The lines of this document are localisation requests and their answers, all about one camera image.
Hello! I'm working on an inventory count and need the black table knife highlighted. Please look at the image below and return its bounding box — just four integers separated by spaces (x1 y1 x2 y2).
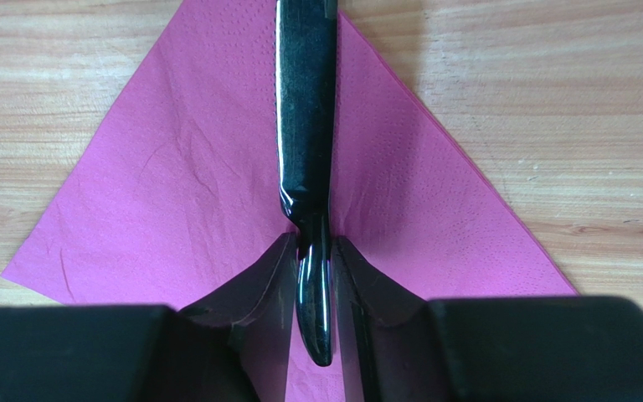
275 0 338 367

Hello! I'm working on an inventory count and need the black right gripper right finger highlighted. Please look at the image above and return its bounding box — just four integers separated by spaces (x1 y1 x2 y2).
332 237 643 401

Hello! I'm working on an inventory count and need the magenta paper napkin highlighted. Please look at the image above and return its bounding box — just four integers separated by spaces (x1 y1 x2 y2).
1 0 579 402

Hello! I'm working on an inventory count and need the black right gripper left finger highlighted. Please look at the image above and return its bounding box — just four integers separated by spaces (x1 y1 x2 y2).
0 233 296 401

